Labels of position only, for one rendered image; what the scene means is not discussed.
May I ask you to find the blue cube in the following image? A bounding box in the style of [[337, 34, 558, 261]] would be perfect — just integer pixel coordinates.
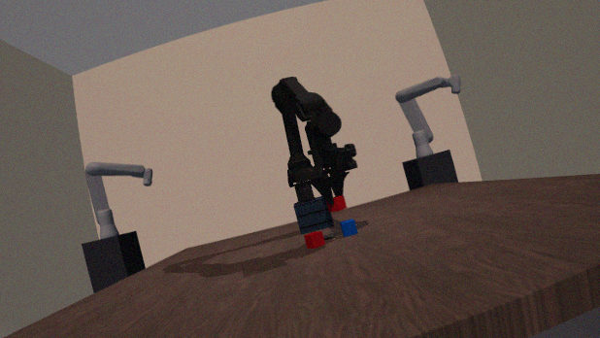
[[341, 219, 358, 237]]

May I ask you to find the red cube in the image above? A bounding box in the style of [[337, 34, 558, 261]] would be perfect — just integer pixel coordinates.
[[326, 195, 347, 213], [304, 231, 325, 249]]

